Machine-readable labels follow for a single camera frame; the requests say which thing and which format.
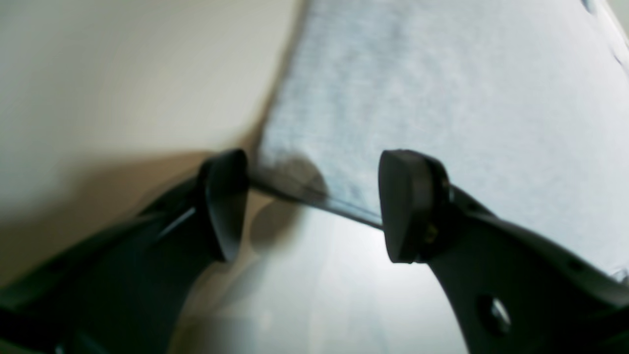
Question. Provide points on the grey T-shirt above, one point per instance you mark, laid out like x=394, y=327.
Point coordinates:
x=525, y=102

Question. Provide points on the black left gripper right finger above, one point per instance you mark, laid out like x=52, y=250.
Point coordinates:
x=511, y=290

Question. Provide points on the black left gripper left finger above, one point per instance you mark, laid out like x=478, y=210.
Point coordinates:
x=121, y=291

